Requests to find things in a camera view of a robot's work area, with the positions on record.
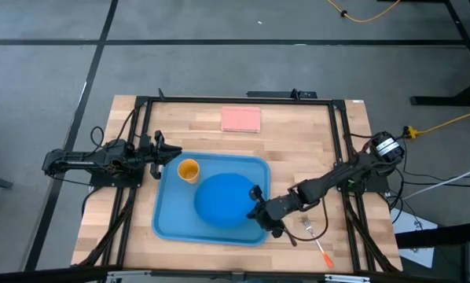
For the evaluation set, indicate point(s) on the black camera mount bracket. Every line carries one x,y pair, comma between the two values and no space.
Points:
278,94

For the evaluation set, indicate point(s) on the pink notebook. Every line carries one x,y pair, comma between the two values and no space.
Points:
241,119

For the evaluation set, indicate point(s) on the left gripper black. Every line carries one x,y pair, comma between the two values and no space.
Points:
150,151

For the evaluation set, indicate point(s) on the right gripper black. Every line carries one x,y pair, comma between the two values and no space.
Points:
274,210

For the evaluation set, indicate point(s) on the blue round plate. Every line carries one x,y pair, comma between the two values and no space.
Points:
223,200

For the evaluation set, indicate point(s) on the black aluminium table frame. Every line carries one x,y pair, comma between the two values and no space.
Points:
239,100

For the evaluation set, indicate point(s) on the yellow paper cup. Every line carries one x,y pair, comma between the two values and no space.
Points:
188,171

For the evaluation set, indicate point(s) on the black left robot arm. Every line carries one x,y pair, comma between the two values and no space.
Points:
81,159

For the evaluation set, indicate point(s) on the black metal stand legs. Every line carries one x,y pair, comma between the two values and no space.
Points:
463,35

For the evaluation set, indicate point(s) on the light blue plastic tray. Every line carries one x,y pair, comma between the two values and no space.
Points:
172,212

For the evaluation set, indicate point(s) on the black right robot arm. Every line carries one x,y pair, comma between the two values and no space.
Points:
337,177

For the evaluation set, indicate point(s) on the white paper sheet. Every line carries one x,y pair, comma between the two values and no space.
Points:
412,232

